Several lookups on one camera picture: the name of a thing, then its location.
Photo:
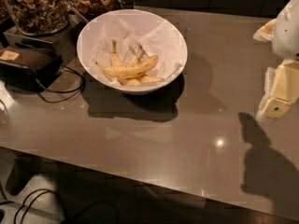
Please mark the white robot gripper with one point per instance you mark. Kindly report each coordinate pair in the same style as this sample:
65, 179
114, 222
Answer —
287, 32

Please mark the white paper bowl liner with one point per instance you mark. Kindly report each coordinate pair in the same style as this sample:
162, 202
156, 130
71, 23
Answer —
138, 37

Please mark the white ceramic bowl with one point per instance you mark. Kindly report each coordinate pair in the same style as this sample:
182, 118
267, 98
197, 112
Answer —
86, 42

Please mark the dark metal stand box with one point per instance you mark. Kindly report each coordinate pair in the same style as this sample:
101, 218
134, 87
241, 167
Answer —
63, 42

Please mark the large glass jar of nuts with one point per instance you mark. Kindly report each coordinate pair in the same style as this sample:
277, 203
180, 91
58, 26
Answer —
38, 17

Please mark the black card terminal device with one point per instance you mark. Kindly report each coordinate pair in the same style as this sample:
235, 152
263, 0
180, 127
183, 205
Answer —
29, 69

